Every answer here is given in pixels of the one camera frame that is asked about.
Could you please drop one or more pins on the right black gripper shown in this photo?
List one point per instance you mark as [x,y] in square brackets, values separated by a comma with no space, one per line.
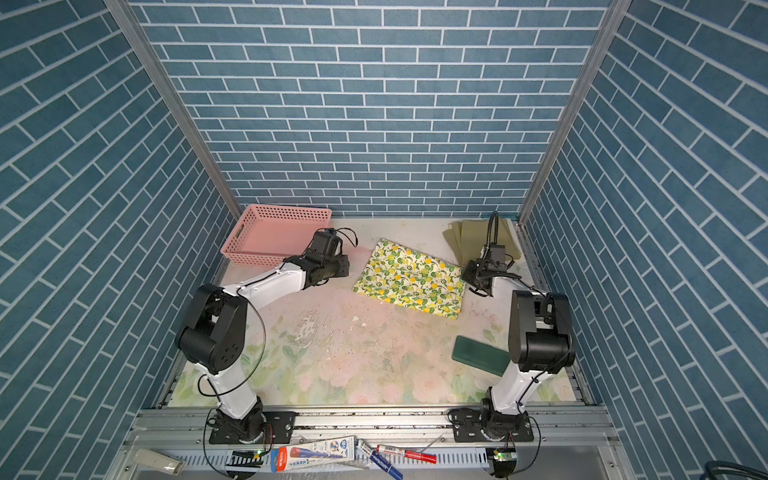
[467,271]

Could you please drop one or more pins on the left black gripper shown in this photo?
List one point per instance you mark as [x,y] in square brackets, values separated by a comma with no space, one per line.
[344,263]

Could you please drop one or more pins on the olive green skirt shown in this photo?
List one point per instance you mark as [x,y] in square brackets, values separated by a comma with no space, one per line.
[467,238]

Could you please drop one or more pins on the lemon print skirt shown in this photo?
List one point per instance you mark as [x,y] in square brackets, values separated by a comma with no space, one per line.
[405,277]

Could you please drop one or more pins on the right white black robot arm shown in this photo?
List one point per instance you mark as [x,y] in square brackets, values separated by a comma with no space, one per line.
[540,332]

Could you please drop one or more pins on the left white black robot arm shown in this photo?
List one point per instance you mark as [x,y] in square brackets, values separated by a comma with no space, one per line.
[213,332]

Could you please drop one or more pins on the pink plastic basket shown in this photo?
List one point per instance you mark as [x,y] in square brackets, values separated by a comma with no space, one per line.
[265,234]

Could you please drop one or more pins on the dark green rectangular block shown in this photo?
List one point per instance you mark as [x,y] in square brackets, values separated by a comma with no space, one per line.
[480,355]

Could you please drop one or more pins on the blue marker pen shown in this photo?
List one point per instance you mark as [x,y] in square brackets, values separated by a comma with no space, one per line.
[376,458]

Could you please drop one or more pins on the white red blue box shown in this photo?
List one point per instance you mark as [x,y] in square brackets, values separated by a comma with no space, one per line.
[312,454]

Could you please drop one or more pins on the red white marker pen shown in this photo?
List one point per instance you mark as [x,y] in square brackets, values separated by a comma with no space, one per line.
[407,454]

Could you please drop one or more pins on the beige plastic piece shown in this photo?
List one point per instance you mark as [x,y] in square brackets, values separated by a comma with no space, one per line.
[158,462]

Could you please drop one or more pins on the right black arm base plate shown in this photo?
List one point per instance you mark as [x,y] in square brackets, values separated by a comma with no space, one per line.
[471,425]

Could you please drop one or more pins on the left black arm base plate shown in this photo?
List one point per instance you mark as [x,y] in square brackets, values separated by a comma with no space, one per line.
[270,427]

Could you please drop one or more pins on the aluminium front rail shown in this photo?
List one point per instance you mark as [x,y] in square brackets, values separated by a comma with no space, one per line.
[571,441]

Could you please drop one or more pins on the right corner aluminium post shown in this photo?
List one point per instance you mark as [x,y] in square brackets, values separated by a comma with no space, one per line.
[596,55]

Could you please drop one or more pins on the corner aluminium post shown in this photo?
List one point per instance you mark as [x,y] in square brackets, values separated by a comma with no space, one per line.
[139,41]
[596,55]

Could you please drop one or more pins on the left corner aluminium post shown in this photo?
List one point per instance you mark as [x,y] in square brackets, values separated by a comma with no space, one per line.
[139,41]

